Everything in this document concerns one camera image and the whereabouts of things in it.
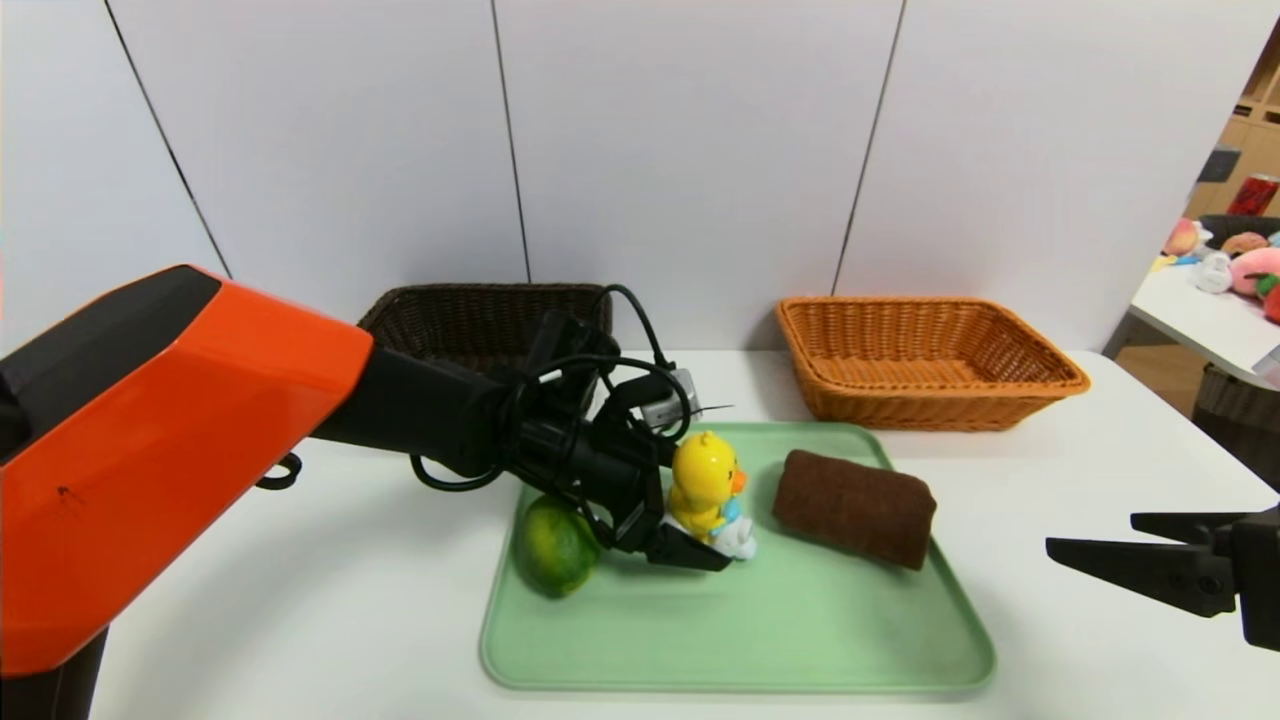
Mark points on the white side table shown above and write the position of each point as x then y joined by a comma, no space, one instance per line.
1200,320

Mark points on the orange wicker basket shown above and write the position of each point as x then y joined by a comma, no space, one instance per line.
920,345

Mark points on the red drink can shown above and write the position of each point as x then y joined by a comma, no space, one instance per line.
1252,197

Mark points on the pink peach plush toy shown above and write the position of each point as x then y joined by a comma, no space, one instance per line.
1182,238

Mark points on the black storage basket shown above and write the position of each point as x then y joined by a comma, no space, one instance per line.
1225,223

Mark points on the large pink plush toy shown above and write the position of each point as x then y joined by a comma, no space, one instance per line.
1258,270

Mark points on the brown plush toy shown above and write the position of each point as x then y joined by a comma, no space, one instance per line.
1245,244

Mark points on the dark brown wicker basket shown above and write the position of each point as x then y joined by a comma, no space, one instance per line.
470,320

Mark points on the light green plastic tray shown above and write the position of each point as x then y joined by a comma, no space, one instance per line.
800,620

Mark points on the orange and black left arm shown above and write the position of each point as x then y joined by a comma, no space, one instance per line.
150,450

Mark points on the red strawberry plush toy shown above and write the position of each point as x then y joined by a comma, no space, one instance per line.
1273,300

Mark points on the dark small sign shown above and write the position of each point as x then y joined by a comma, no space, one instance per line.
1218,165

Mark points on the dark wicker bin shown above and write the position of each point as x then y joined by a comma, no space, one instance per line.
1240,430

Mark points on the brown towel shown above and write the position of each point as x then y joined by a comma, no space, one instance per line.
850,505

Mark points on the wooden shelf unit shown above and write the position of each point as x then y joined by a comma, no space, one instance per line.
1262,140

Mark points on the green lime fruit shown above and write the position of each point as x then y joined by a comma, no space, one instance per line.
550,550

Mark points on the white plush toy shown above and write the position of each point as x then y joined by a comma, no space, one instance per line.
1213,273

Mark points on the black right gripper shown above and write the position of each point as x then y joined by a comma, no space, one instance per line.
1262,578

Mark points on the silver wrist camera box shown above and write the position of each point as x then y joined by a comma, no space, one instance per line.
668,405

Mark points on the yellow duck scooter toy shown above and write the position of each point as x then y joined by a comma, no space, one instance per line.
705,470

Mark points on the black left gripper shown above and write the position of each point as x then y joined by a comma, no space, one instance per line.
627,520

